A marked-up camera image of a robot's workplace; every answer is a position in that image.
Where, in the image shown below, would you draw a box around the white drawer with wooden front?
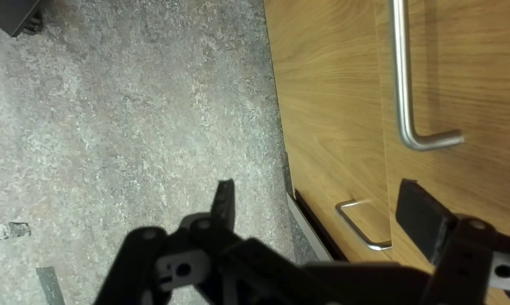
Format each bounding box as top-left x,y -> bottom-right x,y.
374,0 -> 510,305

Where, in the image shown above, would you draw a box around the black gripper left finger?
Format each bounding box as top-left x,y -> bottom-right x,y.
176,179 -> 237,251

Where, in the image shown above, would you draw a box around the grey tape strip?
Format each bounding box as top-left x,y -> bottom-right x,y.
35,267 -> 67,305

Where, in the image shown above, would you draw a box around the small shiny floor scrap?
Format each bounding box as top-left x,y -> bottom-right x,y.
0,221 -> 34,243

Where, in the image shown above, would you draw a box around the black furniture foot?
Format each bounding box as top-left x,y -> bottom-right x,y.
0,0 -> 44,40

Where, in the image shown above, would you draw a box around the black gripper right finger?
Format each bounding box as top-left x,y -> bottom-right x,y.
394,179 -> 506,305

